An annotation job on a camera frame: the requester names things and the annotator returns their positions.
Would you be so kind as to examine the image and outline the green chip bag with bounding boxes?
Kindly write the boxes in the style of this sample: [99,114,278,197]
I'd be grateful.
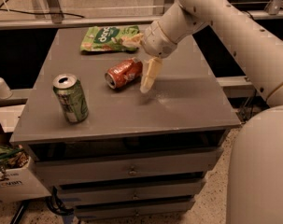
[80,25,141,52]

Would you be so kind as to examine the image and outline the grey drawer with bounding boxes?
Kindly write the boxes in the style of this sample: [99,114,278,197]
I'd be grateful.
[75,196,194,220]
[35,147,223,186]
[58,178,205,206]

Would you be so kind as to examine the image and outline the bottom grey drawer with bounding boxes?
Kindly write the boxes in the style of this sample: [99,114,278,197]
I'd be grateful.
[75,196,194,220]

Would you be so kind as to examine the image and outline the grey drawer cabinet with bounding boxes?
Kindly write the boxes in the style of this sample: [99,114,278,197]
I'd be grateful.
[9,22,242,221]

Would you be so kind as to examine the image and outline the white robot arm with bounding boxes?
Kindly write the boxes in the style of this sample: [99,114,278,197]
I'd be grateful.
[127,0,283,224]

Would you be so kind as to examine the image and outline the black cable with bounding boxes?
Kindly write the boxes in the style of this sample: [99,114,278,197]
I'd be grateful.
[0,0,86,20]

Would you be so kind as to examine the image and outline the metal frame rail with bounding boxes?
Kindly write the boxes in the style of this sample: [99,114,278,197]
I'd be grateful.
[0,10,283,30]

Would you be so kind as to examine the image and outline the middle grey drawer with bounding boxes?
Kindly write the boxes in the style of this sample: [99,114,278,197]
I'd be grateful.
[58,178,205,206]

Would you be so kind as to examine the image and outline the top grey drawer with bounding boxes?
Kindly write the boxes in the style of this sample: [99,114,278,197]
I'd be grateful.
[35,147,223,186]

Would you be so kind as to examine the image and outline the white cardboard box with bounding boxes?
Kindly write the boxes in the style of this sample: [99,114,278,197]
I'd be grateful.
[0,105,50,203]

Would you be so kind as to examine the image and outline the white plastic bottle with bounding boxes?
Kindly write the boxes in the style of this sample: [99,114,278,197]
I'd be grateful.
[0,77,12,99]

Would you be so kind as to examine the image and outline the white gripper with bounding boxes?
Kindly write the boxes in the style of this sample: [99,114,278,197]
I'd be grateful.
[121,21,177,93]

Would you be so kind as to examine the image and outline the green soda can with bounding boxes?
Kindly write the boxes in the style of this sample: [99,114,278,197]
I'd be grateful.
[52,74,89,123]

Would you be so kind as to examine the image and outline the red coke can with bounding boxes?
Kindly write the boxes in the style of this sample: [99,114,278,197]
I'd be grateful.
[105,57,143,90]

